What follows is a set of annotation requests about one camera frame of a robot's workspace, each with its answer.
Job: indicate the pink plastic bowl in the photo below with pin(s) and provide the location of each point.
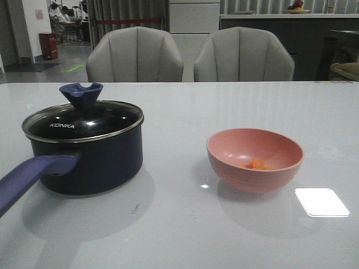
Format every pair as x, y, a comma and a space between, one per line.
228, 148

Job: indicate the orange ham pieces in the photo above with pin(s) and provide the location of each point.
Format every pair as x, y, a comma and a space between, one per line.
257, 164

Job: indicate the glass pot lid blue knob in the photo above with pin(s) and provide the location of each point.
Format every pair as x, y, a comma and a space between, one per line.
83, 119

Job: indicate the dark blue saucepan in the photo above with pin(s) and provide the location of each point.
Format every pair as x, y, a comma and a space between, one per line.
76, 168

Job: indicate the left beige chair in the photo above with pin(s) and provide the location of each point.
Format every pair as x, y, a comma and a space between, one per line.
135, 54

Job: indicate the beige chair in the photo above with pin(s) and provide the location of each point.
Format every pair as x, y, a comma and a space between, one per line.
243, 54
135, 54

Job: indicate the right beige chair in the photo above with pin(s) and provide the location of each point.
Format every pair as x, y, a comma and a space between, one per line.
243, 54

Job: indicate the white drawer cabinet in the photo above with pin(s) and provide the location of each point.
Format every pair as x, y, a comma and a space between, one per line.
193, 17

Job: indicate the red barrier belt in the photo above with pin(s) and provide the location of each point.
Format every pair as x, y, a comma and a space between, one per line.
135, 21

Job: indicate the grey pleated curtain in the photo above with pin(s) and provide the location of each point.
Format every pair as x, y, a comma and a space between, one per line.
124, 10

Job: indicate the grey kitchen counter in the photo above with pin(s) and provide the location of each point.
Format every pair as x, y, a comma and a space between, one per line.
311, 39

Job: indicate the seated person in white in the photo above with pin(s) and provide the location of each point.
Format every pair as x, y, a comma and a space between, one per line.
55, 11

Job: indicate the fruit plate on counter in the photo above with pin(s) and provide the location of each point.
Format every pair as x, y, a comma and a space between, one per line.
296, 8

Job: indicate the olive cushion seat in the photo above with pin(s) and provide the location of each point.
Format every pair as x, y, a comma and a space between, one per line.
345, 71

